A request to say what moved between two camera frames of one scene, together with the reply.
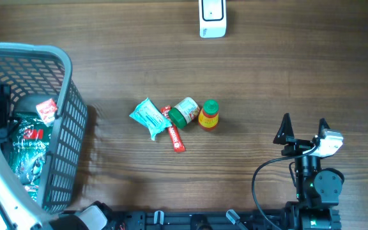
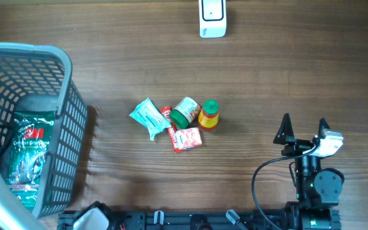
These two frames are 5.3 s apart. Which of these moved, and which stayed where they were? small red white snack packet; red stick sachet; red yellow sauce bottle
Moved: small red white snack packet
Stayed: red stick sachet; red yellow sauce bottle
